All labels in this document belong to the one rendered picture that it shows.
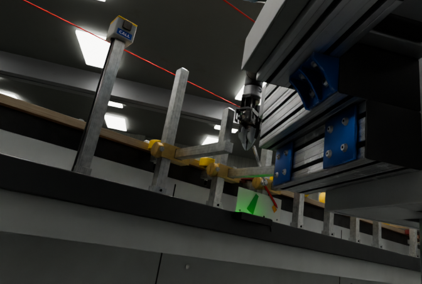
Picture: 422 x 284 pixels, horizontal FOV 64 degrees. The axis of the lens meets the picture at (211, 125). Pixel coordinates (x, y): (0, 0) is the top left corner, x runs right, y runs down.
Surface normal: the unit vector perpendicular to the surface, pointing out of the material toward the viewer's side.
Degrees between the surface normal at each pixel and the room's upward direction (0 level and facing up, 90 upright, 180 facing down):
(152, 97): 90
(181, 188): 90
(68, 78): 90
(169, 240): 90
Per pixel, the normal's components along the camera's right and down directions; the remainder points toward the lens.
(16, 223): 0.62, -0.15
